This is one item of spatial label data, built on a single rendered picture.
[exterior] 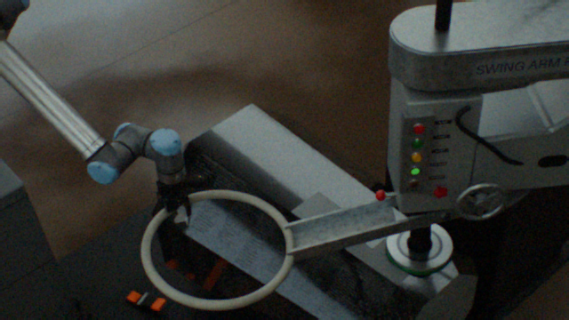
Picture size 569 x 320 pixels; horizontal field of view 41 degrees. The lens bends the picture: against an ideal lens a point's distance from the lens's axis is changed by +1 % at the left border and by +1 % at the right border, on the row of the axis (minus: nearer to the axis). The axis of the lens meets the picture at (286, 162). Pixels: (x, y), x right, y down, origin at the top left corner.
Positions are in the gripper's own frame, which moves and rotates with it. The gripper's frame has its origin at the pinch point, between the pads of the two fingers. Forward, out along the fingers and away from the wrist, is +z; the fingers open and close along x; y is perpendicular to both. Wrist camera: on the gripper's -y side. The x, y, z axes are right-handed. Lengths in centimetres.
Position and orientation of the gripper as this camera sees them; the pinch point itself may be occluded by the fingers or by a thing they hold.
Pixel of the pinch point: (185, 216)
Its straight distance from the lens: 260.8
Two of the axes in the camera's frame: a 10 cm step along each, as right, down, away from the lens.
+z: 0.2, 7.4, 6.8
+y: -8.2, 4.0, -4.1
